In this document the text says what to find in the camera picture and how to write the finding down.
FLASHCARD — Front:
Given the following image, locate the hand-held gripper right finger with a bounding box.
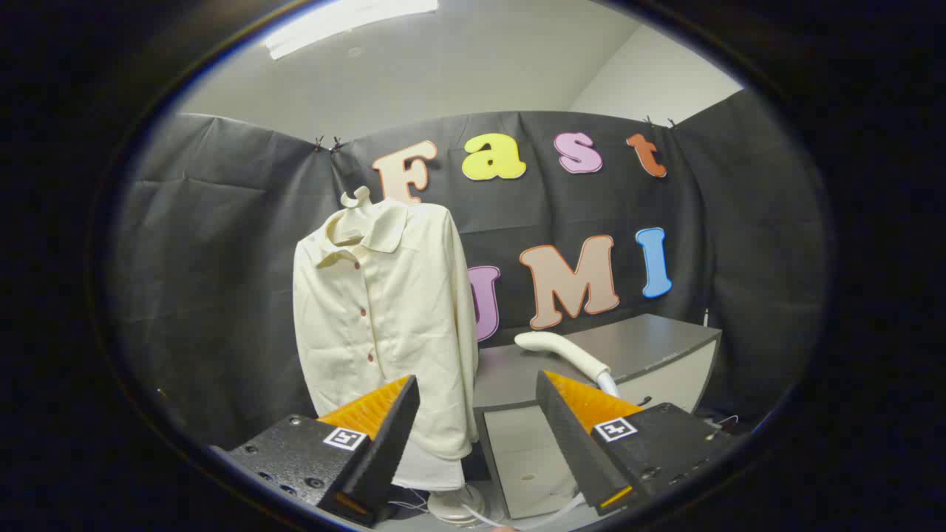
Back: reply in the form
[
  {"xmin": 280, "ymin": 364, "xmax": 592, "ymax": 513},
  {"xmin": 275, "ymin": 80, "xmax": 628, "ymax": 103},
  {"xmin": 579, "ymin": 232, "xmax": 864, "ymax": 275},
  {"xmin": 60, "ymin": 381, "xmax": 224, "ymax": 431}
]
[{"xmin": 536, "ymin": 370, "xmax": 732, "ymax": 516}]

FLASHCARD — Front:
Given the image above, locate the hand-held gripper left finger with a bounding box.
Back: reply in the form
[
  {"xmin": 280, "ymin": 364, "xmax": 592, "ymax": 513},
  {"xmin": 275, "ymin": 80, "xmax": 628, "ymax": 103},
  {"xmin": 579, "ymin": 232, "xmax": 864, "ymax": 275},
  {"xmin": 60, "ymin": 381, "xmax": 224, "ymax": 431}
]
[{"xmin": 211, "ymin": 375, "xmax": 421, "ymax": 527}]

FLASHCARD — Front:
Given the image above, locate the white garment steamer head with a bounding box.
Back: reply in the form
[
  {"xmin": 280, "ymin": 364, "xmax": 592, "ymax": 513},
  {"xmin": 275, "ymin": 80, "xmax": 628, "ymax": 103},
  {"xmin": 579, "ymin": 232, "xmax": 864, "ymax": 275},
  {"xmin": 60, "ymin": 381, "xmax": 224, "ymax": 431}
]
[{"xmin": 514, "ymin": 331, "xmax": 613, "ymax": 383}]

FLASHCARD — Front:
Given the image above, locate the cream button-up shirt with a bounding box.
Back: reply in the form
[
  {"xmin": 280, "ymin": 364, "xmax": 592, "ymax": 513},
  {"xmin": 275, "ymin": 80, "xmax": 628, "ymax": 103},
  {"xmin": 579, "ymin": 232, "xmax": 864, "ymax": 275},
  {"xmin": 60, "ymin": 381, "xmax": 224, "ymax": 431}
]
[{"xmin": 293, "ymin": 196, "xmax": 480, "ymax": 460}]

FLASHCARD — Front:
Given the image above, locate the grey cabinet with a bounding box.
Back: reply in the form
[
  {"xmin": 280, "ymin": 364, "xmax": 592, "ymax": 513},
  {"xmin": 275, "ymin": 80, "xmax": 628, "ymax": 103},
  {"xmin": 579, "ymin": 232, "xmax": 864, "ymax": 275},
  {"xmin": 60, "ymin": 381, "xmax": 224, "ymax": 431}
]
[{"xmin": 473, "ymin": 313, "xmax": 722, "ymax": 520}]

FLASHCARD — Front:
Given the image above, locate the black backdrop cloth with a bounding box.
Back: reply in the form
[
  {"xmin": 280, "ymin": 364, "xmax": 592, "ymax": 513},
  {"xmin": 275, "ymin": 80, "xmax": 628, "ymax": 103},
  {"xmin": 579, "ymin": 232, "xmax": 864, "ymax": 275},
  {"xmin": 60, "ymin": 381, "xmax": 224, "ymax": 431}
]
[{"xmin": 111, "ymin": 89, "xmax": 825, "ymax": 451}]

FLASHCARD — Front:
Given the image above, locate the tangle of cables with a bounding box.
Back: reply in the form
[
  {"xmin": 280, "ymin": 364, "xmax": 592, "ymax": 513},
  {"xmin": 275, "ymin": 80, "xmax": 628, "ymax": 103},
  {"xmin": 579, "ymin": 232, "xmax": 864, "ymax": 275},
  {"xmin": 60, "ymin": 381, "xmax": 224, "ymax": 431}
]
[{"xmin": 702, "ymin": 414, "xmax": 740, "ymax": 444}]

